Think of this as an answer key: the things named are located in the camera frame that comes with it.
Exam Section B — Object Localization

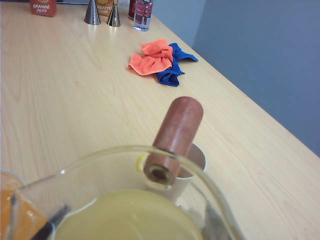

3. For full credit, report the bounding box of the dark red bottle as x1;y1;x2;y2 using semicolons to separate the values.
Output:
127;0;137;21

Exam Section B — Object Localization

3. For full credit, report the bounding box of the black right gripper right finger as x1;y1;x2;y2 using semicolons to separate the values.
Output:
203;201;234;240

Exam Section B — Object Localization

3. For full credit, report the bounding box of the orange cloth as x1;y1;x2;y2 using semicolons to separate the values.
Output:
127;38;174;77

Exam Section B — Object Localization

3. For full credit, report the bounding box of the wine glass with orange juice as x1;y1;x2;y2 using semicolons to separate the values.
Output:
0;168;49;240

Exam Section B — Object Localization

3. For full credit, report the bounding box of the white paper cup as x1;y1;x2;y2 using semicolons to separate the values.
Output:
145;143;208;204

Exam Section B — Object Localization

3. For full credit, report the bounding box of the blue cloth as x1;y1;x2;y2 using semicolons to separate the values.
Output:
155;42;200;88

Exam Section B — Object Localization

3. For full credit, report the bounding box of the silver metal jigger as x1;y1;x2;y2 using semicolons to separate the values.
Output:
107;0;122;28
83;0;102;26

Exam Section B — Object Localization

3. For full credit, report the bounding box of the clear bottle with red label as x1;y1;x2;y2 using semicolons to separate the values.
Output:
132;0;154;32

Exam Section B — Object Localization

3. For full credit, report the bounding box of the yellow lemon slice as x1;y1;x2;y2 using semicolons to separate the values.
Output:
135;154;149;174

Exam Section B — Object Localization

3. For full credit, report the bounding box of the orange juice carton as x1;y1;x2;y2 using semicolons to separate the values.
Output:
29;0;58;18

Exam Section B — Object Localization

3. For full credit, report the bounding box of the pineapple juice carton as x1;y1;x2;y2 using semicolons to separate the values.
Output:
98;0;115;17

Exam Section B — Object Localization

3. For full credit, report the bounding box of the clear wooden-handled measuring cup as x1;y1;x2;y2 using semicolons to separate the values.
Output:
4;96;248;240

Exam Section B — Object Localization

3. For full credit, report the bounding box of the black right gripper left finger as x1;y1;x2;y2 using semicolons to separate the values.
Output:
31;204;72;240

